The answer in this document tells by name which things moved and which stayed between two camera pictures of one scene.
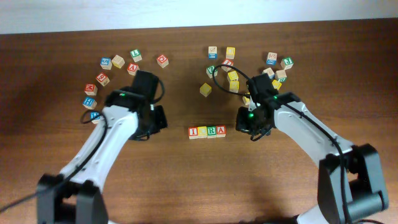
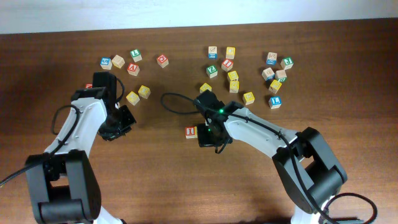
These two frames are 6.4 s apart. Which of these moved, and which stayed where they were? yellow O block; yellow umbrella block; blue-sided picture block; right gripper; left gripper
Moved: left gripper; right gripper
Stayed: yellow umbrella block; blue-sided picture block; yellow O block
